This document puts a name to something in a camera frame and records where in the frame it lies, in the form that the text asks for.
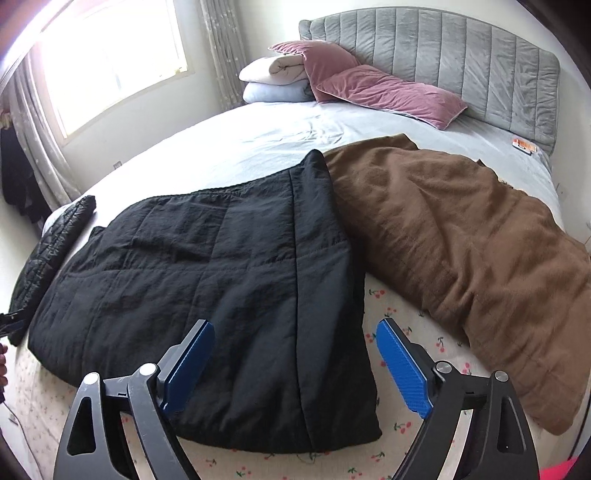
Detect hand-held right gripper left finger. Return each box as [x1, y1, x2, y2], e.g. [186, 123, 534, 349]
[52, 319, 216, 480]

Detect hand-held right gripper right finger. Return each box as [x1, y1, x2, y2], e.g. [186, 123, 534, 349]
[375, 318, 540, 480]

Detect black quilted snap-button jacket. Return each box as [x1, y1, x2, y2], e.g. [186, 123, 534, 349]
[28, 149, 383, 454]

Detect hanging dark clothes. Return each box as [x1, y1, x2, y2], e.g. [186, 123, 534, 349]
[0, 124, 51, 222]

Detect black shiny puffer jacket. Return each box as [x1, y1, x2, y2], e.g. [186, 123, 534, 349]
[7, 195, 97, 347]

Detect cherry print blanket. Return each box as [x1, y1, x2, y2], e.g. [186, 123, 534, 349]
[11, 258, 578, 480]

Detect brown fleece garment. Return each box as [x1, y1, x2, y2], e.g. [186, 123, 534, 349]
[323, 134, 591, 436]

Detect patterned sheer curtain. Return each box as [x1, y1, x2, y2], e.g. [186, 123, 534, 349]
[203, 0, 250, 112]
[9, 51, 81, 204]

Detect red plastic chair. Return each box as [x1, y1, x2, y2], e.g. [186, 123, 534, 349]
[540, 456, 579, 480]

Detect bed with white sheet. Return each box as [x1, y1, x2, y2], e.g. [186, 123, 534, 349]
[9, 95, 591, 480]

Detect long pink velvet pillow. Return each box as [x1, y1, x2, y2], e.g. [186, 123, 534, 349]
[318, 65, 468, 131]

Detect bright window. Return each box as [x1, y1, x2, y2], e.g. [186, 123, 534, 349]
[28, 0, 195, 139]

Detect light blue pillow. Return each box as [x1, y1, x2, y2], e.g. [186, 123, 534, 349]
[242, 79, 315, 103]

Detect white folded duvet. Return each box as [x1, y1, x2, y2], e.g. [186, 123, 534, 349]
[239, 55, 308, 86]

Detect square pink velvet pillow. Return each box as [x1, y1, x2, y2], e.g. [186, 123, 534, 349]
[269, 41, 358, 102]

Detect grey padded headboard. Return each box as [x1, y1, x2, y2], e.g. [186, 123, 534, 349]
[298, 6, 561, 155]

